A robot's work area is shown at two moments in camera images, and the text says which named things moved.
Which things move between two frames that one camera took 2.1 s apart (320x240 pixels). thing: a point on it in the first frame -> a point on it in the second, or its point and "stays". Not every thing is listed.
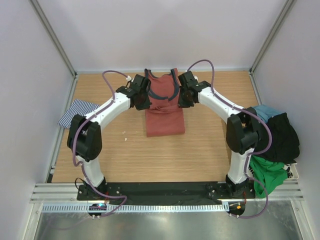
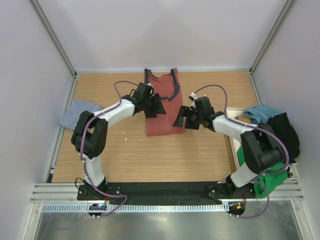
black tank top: [285, 146] stays
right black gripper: [182, 103] -> [184, 111]
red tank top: [165, 117] stays
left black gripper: [146, 105] -> [158, 108]
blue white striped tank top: [79, 107] stays
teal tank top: [265, 112] stays
